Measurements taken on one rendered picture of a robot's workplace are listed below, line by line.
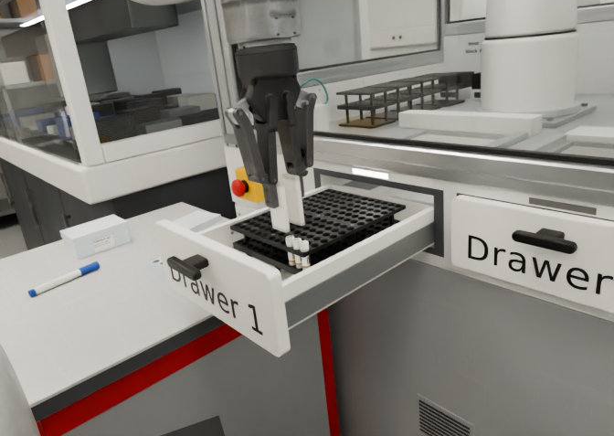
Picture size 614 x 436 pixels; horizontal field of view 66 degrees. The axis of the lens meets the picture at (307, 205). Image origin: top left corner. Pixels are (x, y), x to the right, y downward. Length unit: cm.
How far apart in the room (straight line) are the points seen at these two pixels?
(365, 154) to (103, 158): 81
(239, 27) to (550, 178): 42
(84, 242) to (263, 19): 75
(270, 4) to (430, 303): 54
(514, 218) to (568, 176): 8
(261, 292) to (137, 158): 96
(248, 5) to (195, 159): 101
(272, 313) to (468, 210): 33
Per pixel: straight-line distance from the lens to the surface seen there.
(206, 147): 154
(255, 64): 57
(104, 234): 117
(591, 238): 65
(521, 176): 69
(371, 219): 72
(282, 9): 56
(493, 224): 70
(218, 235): 78
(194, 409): 89
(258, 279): 54
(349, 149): 85
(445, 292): 82
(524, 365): 81
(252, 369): 93
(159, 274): 94
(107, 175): 142
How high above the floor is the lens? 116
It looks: 19 degrees down
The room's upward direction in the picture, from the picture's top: 6 degrees counter-clockwise
